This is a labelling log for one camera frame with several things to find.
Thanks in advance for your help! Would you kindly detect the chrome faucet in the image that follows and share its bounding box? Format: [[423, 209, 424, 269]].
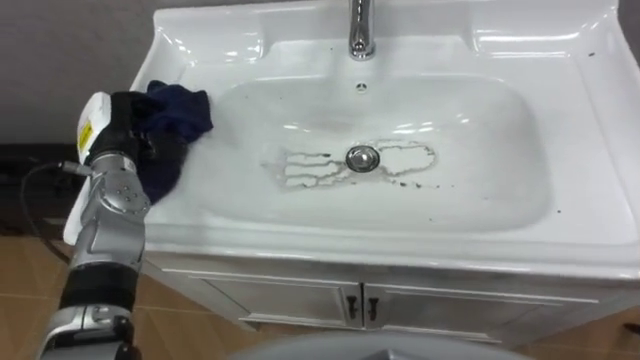
[[347, 0, 377, 62]]

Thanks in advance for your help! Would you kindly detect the white sink vanity cabinet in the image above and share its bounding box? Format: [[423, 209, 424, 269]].
[[61, 0, 640, 347]]

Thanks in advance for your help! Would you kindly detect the robot body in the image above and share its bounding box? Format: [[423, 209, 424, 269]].
[[223, 331, 537, 360]]

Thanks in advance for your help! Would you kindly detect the metal sink drain plug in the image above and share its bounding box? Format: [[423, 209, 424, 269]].
[[344, 144, 382, 174]]

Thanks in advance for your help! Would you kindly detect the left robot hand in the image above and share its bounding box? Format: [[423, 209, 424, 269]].
[[75, 90, 167, 167]]

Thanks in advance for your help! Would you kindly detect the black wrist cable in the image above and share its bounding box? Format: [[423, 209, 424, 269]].
[[18, 159, 94, 264]]

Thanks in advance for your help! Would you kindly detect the dark blue cloth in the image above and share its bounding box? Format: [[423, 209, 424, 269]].
[[133, 79, 215, 205]]

